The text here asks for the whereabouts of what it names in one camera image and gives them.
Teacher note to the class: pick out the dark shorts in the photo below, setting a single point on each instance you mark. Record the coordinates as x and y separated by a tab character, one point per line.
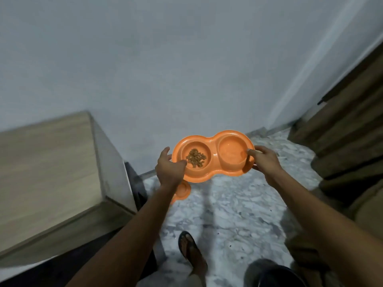
269	274

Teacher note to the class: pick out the light wooden table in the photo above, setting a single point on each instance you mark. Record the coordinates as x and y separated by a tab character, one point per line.
51	176

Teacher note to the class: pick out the brown curtain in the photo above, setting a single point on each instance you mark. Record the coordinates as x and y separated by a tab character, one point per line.
350	128

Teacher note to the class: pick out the pile of brown pet kibble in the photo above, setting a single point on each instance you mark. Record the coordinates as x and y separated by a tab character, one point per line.
196	158

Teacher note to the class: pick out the black sandal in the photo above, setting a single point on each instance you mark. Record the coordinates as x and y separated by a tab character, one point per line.
185	240

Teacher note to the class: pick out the brown fabric cushion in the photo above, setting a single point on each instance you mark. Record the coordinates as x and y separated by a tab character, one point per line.
368	209

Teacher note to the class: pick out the person's right hand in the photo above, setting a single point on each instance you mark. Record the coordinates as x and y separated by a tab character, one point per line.
267	164

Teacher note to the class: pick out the person's left forearm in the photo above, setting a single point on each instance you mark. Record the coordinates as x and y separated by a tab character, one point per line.
131	236

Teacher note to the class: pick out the person's right forearm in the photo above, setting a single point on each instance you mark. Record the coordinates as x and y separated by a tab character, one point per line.
323	224

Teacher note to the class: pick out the person's left foot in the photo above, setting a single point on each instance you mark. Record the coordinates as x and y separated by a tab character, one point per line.
196	258

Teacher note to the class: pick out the person's left hand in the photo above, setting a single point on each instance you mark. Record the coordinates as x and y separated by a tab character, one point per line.
169	171

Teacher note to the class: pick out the small orange plastic dish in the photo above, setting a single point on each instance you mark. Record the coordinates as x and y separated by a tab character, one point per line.
182	191

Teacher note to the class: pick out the person's left thumb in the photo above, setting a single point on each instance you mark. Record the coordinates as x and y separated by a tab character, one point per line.
180	164

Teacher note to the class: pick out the orange double pet bowl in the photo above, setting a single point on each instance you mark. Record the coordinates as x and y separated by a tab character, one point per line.
227	152

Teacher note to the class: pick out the person's right thumb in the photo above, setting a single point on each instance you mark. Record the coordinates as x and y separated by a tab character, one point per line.
253	153

